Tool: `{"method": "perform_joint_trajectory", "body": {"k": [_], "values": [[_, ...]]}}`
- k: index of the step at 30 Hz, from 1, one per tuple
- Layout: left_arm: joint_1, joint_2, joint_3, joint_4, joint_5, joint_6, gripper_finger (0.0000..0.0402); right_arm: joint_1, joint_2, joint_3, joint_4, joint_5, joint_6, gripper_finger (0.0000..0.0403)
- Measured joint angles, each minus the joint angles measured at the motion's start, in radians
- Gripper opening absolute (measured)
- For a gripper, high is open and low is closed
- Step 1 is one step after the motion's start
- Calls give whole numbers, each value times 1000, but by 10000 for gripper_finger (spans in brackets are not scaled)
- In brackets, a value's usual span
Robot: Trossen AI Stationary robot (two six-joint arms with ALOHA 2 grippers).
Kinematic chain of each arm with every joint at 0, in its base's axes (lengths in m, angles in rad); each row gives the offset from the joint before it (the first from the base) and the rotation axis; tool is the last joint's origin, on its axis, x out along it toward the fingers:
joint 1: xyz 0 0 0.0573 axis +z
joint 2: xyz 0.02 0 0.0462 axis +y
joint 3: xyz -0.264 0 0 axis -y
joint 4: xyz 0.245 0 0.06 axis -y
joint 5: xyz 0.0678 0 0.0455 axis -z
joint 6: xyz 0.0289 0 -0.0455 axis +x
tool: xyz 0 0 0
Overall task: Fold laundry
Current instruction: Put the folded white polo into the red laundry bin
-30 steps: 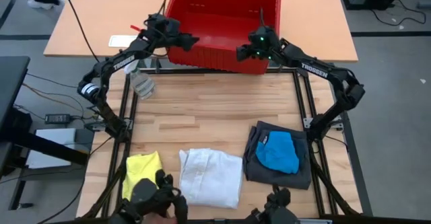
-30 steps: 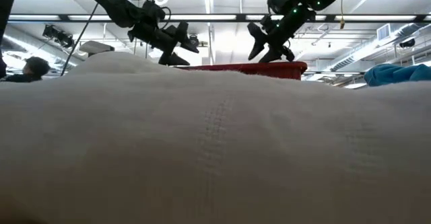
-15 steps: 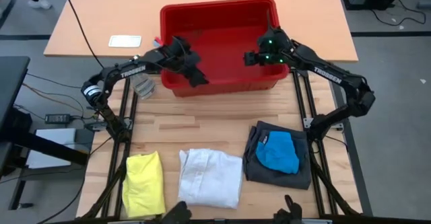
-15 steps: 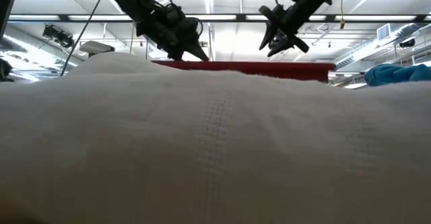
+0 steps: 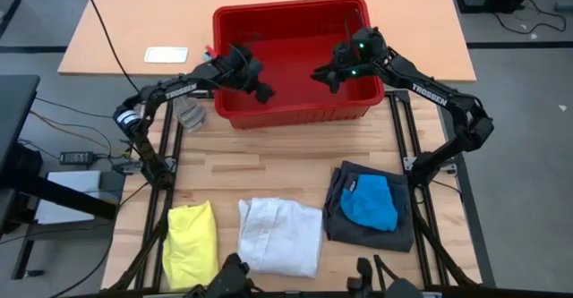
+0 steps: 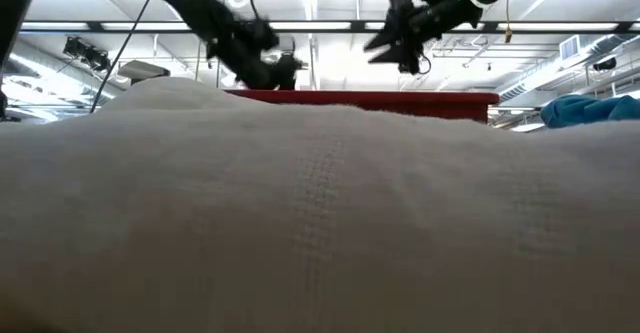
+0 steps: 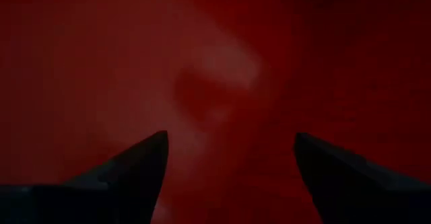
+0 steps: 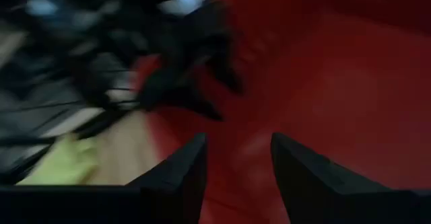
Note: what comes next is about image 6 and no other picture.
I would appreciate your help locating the small black ceiling fixture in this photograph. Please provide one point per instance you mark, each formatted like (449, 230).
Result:
(605, 64)

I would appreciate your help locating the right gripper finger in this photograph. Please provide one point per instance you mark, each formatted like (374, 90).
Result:
(387, 55)
(382, 38)

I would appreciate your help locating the red plastic laundry basket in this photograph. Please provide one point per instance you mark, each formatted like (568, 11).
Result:
(400, 102)

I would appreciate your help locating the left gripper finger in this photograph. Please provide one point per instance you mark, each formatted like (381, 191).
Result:
(281, 75)
(296, 73)

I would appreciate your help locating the bright blue towel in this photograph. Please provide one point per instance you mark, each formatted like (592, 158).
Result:
(590, 110)

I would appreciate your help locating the black ceiling track light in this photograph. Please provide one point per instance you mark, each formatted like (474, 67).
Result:
(87, 53)

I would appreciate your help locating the white knitted garment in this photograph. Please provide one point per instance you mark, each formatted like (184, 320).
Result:
(300, 213)

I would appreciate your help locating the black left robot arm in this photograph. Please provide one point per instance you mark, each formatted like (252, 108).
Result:
(200, 8)

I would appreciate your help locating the clear spray bottle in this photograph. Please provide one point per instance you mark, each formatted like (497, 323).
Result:
(142, 69)

